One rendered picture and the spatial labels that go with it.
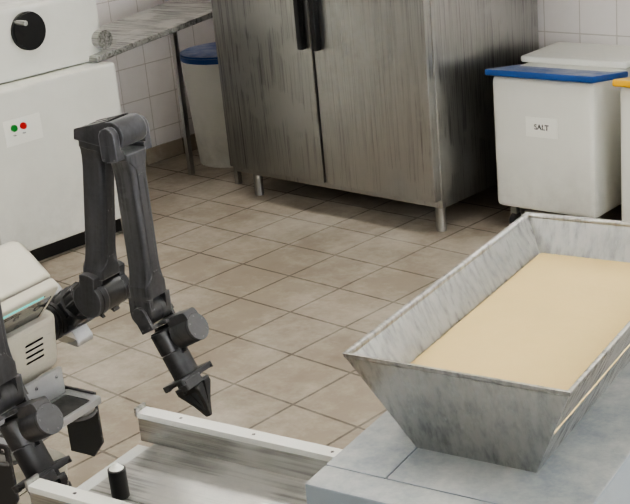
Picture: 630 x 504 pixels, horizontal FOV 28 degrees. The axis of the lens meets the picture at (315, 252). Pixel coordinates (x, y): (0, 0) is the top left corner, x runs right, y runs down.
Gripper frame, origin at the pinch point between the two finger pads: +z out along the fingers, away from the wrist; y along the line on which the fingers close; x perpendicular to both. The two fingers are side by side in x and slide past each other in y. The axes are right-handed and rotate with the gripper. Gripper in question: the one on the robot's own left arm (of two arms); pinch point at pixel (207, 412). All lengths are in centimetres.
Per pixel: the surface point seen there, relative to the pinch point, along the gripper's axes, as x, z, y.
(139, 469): -13.0, -1.2, -33.8
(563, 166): 65, 17, 318
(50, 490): -14, -8, -54
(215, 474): -25.6, 5.4, -29.6
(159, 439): -11.5, -3.2, -25.0
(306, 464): -41.8, 10.3, -24.8
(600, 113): 39, 3, 322
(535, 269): -97, -5, -19
